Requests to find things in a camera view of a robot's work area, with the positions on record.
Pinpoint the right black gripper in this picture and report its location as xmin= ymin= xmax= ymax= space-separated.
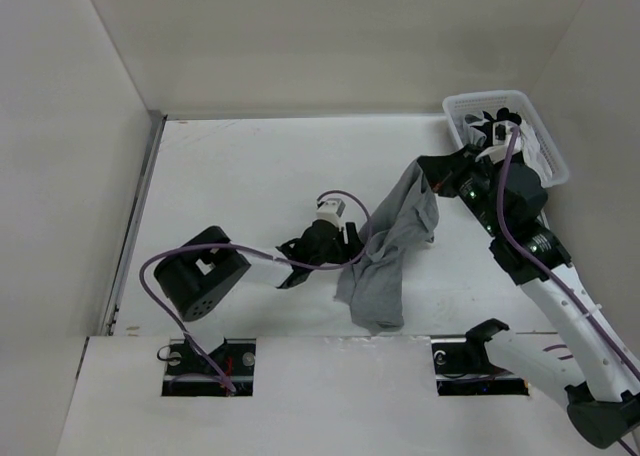
xmin=418 ymin=143 xmax=507 ymax=238

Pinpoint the grey tank top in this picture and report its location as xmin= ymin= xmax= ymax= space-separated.
xmin=335 ymin=161 xmax=439 ymax=334

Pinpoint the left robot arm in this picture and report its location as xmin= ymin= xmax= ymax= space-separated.
xmin=152 ymin=219 xmax=371 ymax=378

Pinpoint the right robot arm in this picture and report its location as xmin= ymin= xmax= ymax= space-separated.
xmin=417 ymin=146 xmax=639 ymax=449

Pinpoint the black tank top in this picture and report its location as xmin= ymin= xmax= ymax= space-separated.
xmin=463 ymin=107 xmax=523 ymax=149

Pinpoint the white tank top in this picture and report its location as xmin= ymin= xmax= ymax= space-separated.
xmin=519 ymin=120 xmax=552 ymax=184

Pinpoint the light grey garment in basket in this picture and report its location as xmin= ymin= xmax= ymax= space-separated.
xmin=462 ymin=112 xmax=490 ymax=148

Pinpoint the white plastic basket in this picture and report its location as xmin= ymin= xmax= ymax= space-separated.
xmin=442 ymin=90 xmax=570 ymax=188

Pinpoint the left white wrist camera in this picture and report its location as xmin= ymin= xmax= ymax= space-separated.
xmin=316 ymin=198 xmax=346 ymax=228

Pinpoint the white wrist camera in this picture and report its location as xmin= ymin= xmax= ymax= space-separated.
xmin=475 ymin=121 xmax=522 ymax=164
xmin=316 ymin=198 xmax=346 ymax=228

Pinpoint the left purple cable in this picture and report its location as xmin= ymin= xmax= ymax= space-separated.
xmin=138 ymin=190 xmax=374 ymax=395

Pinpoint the purple cable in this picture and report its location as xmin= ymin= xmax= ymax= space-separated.
xmin=138 ymin=190 xmax=374 ymax=395
xmin=492 ymin=125 xmax=640 ymax=456

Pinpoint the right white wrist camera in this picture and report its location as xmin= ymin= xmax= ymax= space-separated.
xmin=475 ymin=121 xmax=522 ymax=164

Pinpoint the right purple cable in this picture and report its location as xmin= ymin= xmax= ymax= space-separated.
xmin=492 ymin=125 xmax=640 ymax=456

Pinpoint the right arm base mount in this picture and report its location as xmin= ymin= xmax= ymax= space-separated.
xmin=431 ymin=336 xmax=529 ymax=397

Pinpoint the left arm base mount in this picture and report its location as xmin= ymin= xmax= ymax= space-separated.
xmin=156 ymin=339 xmax=257 ymax=398

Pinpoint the metal table edge rail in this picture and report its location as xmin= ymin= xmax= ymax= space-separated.
xmin=97 ymin=110 xmax=167 ymax=336

